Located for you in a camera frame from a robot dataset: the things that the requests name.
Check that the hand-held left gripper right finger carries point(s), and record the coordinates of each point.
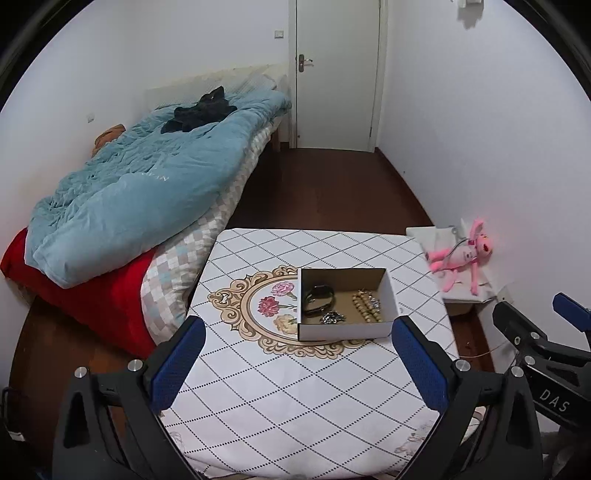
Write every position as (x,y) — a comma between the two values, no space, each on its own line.
(418,364)

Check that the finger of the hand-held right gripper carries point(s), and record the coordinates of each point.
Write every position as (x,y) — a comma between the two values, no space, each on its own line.
(575,314)
(519,330)

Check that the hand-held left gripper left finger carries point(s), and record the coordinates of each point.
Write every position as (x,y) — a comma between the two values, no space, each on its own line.
(178,364)

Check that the white cardboard box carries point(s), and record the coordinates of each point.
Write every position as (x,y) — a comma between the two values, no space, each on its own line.
(341,331)

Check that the black bangle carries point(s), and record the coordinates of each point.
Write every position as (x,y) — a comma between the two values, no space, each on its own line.
(325,295)

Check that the dark grey cloth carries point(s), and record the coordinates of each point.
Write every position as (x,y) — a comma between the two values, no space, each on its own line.
(568,457)

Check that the pink plush toy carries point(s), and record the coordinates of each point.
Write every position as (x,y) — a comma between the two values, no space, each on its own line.
(461,254)

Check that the red blanket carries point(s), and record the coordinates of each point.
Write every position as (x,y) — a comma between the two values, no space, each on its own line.
(101,304)

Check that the checkered bed sheet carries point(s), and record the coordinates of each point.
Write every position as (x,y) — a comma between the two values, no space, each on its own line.
(184,263)

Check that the diamond patterned tablecloth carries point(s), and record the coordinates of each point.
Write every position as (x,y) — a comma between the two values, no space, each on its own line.
(277,392)

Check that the light blue duvet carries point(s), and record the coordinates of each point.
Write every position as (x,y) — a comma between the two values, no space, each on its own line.
(138,194)

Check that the brown pillow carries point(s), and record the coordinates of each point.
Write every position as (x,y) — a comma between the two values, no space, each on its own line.
(108,136)

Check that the black clothing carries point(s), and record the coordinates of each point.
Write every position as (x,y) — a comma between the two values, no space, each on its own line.
(203,113)

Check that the white door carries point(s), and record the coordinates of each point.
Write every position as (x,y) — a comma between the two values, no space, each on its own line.
(337,83)

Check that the white wall fixture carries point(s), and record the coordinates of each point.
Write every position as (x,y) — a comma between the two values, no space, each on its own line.
(471,3)

